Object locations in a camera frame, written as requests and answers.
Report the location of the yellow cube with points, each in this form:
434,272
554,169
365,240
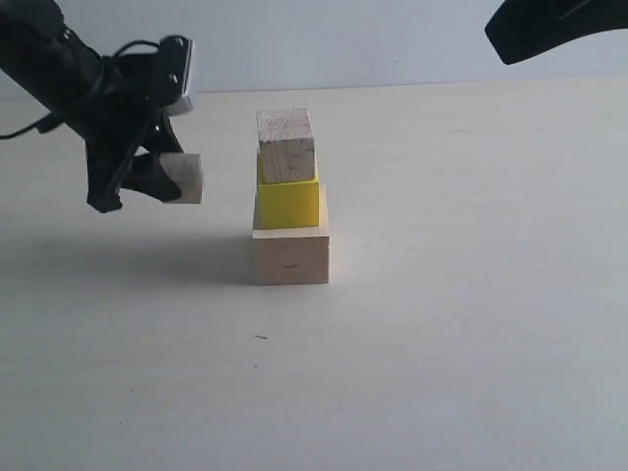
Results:
290,205

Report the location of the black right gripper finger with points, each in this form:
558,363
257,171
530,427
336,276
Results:
522,30

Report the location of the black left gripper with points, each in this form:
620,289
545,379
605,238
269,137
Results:
124,135

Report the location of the medium natural wooden cube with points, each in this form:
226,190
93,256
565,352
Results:
286,145

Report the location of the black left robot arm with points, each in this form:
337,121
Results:
48,60

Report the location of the large pale wooden cube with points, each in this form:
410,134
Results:
296,256

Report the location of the small natural wooden cube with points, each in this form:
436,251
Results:
186,171

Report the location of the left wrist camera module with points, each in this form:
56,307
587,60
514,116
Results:
160,71

